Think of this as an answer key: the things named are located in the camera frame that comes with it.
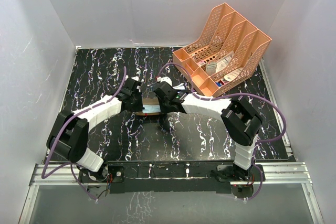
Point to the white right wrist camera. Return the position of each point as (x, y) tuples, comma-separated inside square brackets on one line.
[(164, 79)]

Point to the white sunglasses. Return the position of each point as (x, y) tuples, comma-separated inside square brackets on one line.
[(179, 87)]

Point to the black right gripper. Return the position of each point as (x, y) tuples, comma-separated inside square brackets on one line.
[(164, 110)]

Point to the grey folded pouch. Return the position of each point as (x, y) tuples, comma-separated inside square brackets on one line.
[(211, 68)]

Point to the red and blue small items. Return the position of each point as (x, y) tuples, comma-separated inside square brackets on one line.
[(220, 83)]

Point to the peach plastic desk organizer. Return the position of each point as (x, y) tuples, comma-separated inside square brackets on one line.
[(228, 39)]

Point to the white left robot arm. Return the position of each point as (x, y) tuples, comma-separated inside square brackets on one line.
[(70, 132)]

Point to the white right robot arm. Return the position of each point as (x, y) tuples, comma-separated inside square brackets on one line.
[(241, 121)]

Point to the aluminium frame rail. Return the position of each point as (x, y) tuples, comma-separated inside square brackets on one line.
[(274, 172)]

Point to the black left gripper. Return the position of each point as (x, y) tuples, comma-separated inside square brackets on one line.
[(139, 107)]

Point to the brown glasses case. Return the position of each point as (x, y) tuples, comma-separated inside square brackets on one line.
[(149, 101)]

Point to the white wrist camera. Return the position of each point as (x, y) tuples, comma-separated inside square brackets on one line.
[(164, 79), (137, 84)]

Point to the white round disc item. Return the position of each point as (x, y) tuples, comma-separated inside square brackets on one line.
[(232, 75)]

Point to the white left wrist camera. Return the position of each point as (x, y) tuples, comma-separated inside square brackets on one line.
[(137, 84)]

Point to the light blue cleaning cloth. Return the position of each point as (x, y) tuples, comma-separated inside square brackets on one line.
[(148, 109)]

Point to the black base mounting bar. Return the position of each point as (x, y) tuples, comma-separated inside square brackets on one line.
[(177, 176)]

